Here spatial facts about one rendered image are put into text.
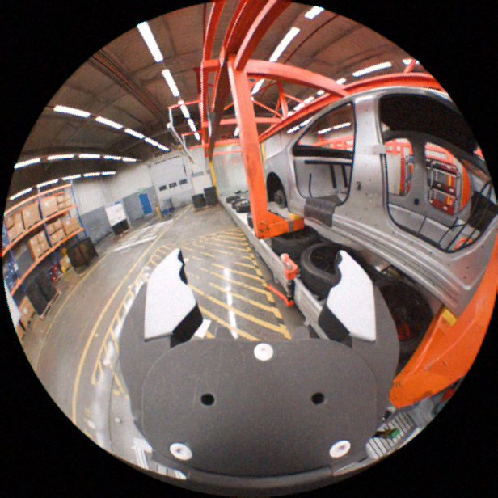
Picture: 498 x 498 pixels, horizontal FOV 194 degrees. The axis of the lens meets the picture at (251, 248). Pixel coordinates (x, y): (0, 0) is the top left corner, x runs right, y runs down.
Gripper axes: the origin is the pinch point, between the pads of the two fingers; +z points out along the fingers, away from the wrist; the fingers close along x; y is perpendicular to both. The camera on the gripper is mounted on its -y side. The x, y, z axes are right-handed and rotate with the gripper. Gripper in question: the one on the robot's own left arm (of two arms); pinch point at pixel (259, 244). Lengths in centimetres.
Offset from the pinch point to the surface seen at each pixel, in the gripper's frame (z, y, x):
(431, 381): -25, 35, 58
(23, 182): 64, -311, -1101
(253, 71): 160, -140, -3
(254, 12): 78, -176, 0
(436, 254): 22, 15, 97
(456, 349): -20, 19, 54
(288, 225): 164, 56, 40
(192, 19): 301, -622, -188
